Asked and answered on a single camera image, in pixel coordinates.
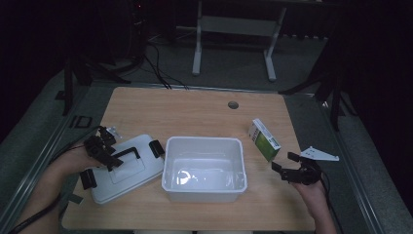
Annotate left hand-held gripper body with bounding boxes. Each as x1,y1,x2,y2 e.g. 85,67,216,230
83,126,123,161

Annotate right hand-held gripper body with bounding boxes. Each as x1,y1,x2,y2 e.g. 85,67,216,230
281,145,340,186

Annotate left hand-held gripper cable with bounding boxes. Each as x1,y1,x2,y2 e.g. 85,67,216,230
8,126,101,234

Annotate black tripod stand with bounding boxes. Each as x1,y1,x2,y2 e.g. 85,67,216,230
55,55,131,117
278,48,358,133

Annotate right hand-held gripper cable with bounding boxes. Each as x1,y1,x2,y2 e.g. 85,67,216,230
319,172,345,234

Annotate person's left hand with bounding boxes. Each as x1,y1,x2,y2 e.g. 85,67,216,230
52,142,105,176

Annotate white plastic storage box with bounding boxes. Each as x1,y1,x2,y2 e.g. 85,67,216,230
161,136,248,204

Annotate person's right hand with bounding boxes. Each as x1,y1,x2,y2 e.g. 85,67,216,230
291,180,327,213

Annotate metal floor rail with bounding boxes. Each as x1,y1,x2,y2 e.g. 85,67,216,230
313,94,386,234
0,85,93,228

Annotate black floor cables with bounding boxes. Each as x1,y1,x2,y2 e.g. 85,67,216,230
142,42,190,91

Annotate dark equipment rack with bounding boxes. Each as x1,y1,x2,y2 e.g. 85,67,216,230
128,0,151,67

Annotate white metal stand frame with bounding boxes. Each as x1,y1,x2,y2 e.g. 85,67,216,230
191,0,288,82

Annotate green and white carton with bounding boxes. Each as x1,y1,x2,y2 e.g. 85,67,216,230
247,118,282,163

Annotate hand-held gripper cable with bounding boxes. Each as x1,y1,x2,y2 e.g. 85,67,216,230
8,126,101,234
319,172,345,234

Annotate white box lid black handle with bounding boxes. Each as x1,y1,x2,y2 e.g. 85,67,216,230
79,134,166,206

